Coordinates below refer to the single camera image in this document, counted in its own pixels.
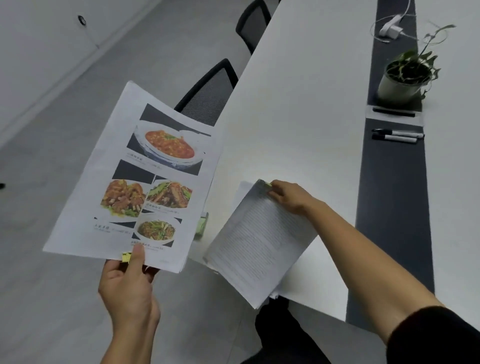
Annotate person's right forearm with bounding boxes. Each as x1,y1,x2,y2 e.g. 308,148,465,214
304,199,446,346

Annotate person's left hand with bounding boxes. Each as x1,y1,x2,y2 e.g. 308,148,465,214
98,244,161,335

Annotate potted plant in white pot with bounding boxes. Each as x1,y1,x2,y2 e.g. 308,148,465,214
376,24,457,108

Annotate black mesh office chair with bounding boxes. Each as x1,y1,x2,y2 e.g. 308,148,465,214
174,58,239,127
235,0,281,56

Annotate white power adapter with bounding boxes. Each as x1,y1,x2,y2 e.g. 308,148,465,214
378,14,404,38

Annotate black capped white marker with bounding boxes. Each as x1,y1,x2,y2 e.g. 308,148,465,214
371,128,425,140
371,134,419,145

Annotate person's black trousers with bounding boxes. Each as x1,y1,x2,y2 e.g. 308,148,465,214
240,295,331,364

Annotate white cable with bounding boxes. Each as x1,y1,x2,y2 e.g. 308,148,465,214
369,0,449,46

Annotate person's left forearm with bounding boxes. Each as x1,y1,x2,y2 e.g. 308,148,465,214
99,325,159,364

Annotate text printed paper stack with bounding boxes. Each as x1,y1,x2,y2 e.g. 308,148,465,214
202,179,319,310

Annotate person's black sleeve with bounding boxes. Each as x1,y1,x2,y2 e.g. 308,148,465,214
385,305,480,364

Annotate food photo menu sheets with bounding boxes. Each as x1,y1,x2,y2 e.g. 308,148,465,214
42,80,223,274

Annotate person's right hand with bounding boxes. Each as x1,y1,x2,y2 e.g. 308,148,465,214
267,180,320,217

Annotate black pen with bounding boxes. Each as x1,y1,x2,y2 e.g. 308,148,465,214
372,107,416,118

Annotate white paper slip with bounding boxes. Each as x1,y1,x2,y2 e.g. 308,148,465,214
365,104,425,127

